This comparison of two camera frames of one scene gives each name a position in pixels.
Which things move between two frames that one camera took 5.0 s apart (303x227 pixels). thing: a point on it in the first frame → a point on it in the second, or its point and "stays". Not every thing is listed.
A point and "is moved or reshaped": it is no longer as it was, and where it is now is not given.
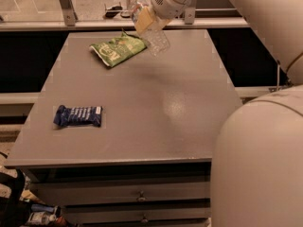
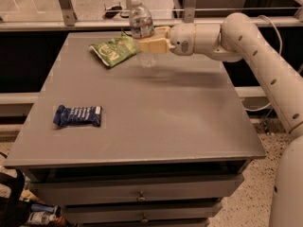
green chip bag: [118, 48] stays
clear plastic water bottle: [157, 35] is moved or reshaped
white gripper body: [167, 3] → [181, 39]
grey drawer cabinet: [151, 163] stays
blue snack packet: [83, 115] stays
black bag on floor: [14, 211] stays
